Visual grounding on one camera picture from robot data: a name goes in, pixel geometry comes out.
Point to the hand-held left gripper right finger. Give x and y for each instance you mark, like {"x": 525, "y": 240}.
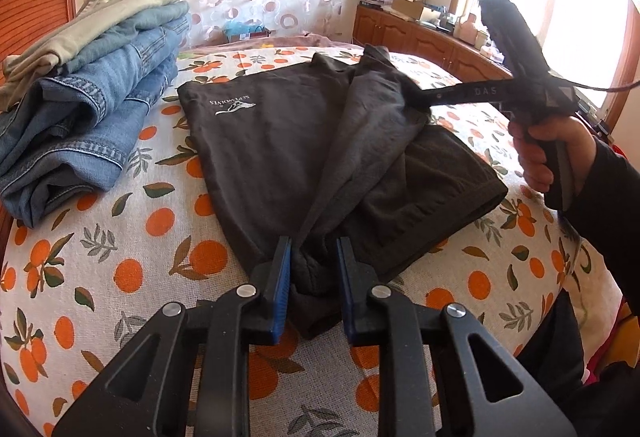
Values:
{"x": 346, "y": 297}

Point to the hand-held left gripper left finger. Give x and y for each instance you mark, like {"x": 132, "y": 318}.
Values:
{"x": 282, "y": 287}

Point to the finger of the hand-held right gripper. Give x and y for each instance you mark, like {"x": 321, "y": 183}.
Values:
{"x": 445, "y": 96}

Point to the black pants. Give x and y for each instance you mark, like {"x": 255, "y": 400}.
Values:
{"x": 275, "y": 142}

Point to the person's right forearm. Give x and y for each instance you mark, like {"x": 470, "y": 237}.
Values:
{"x": 610, "y": 217}

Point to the beige pants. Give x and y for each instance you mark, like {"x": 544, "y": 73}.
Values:
{"x": 75, "y": 32}

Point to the person's right hand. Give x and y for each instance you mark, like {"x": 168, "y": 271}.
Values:
{"x": 532, "y": 162}

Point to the white bottle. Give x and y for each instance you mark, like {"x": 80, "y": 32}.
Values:
{"x": 467, "y": 29}

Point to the open cardboard box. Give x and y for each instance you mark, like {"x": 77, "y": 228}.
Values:
{"x": 405, "y": 7}

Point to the orange fruit print bed sheet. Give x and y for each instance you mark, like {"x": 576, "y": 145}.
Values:
{"x": 150, "y": 277}

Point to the floral blanket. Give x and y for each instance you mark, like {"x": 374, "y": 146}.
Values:
{"x": 320, "y": 41}

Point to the person's dark clothing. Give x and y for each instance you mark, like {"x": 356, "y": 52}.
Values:
{"x": 555, "y": 342}

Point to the cardboard box with blue bag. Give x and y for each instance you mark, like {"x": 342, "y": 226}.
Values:
{"x": 240, "y": 31}

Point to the dark blue jeans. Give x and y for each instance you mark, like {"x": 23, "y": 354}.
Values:
{"x": 75, "y": 147}

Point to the light blue jeans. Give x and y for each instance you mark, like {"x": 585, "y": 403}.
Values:
{"x": 145, "y": 24}

